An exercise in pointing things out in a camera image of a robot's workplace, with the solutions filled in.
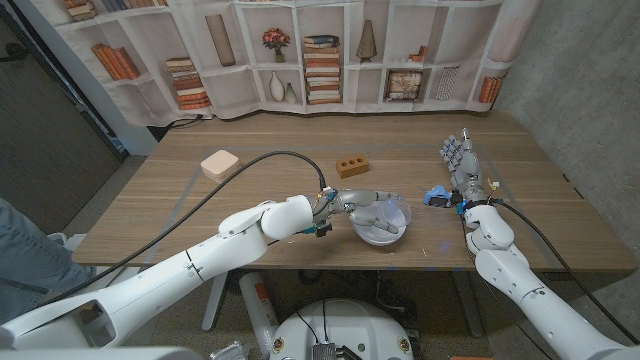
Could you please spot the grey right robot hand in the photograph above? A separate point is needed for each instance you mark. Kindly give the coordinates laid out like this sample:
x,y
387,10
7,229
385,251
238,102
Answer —
x,y
467,167

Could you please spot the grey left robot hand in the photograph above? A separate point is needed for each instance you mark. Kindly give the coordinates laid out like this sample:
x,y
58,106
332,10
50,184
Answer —
x,y
350,200

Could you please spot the clear plastic measuring cup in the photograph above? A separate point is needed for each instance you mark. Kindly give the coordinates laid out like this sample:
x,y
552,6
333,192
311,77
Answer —
x,y
397,215

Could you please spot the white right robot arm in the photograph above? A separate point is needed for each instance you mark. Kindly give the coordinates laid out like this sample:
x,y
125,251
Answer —
x,y
525,285

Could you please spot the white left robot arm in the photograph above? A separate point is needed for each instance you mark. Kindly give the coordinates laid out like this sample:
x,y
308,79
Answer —
x,y
200,260

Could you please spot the brown brick block with holes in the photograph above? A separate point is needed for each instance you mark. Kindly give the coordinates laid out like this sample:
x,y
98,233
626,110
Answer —
x,y
352,167

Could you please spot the white ceramic bowl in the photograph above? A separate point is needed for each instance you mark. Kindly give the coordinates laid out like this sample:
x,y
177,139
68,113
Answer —
x,y
377,239

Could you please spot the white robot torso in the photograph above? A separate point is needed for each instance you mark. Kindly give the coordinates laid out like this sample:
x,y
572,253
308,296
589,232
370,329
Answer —
x,y
340,325

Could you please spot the grey table leg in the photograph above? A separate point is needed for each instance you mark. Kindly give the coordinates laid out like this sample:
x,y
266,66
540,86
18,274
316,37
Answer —
x,y
215,305
467,305

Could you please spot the white cylinder with orange label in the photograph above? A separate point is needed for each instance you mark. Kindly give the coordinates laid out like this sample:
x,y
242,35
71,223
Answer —
x,y
260,310

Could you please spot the silver heatsink module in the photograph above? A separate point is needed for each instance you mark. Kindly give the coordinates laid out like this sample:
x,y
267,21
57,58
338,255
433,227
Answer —
x,y
325,351

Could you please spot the printed bookshelf backdrop cloth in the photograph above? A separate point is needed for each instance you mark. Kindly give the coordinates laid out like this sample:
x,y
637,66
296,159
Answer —
x,y
225,90

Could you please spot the white floor platform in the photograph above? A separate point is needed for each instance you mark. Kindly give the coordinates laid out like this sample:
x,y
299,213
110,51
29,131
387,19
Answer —
x,y
67,240

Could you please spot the dark grey door panel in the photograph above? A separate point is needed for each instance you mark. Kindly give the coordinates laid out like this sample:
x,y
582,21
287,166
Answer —
x,y
45,150

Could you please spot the person leg in blue jeans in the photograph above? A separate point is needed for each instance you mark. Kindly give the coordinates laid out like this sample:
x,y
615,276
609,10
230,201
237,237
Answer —
x,y
30,260

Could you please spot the blue black right wrist camera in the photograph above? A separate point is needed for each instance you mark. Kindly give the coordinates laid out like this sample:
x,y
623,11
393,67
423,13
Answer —
x,y
437,196

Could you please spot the blue black wrist camera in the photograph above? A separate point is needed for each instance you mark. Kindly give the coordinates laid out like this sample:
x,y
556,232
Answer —
x,y
437,196
320,230

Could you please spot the blue black left wrist camera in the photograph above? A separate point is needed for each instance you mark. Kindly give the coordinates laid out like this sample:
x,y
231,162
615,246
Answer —
x,y
320,230

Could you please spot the silver metal bracket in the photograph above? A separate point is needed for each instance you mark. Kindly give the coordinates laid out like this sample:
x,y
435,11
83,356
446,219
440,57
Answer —
x,y
230,351

